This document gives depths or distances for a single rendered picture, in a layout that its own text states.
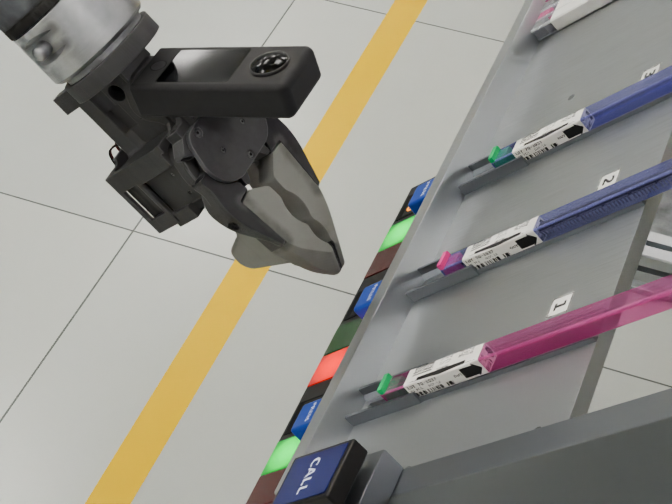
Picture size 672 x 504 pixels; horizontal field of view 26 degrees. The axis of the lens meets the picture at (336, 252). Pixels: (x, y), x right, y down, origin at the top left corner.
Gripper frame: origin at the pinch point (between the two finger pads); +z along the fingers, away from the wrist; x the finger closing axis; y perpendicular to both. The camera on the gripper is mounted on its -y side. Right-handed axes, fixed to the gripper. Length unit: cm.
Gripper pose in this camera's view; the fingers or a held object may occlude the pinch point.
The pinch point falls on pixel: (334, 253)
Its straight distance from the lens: 97.3
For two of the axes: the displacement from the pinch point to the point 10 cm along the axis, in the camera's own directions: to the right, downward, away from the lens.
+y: -6.6, 3.1, 6.9
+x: -3.7, 6.7, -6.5
